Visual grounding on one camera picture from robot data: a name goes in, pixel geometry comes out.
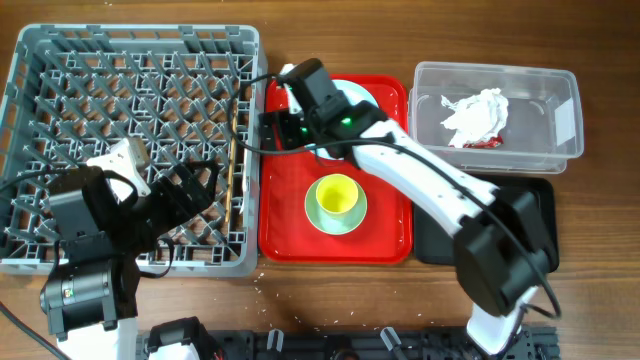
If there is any white plastic fork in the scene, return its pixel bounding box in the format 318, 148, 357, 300
239, 150, 251, 215

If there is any wooden chopstick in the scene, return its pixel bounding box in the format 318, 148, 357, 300
225, 102, 238, 223

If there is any yellow cup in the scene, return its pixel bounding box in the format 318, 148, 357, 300
315, 173, 359, 216

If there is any white napkin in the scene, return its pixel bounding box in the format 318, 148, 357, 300
441, 88, 509, 148

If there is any red snack wrapper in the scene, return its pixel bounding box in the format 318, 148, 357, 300
463, 135, 504, 149

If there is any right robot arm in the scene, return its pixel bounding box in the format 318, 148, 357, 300
271, 58, 561, 355

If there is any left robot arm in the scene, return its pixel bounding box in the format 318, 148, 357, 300
40, 161, 219, 359

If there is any grey dishwasher rack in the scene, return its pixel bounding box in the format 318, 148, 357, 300
1, 24, 268, 277

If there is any light blue plate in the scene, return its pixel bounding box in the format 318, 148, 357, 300
304, 79, 378, 161

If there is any green saucer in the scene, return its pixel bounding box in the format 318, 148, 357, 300
304, 177, 368, 236

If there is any red plastic tray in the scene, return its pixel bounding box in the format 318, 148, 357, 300
257, 73, 414, 265

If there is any clear plastic bin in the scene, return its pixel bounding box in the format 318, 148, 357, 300
408, 61, 584, 174

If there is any black plastic tray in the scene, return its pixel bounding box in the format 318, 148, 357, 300
413, 173, 559, 266

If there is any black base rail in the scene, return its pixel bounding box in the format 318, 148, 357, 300
137, 325, 561, 360

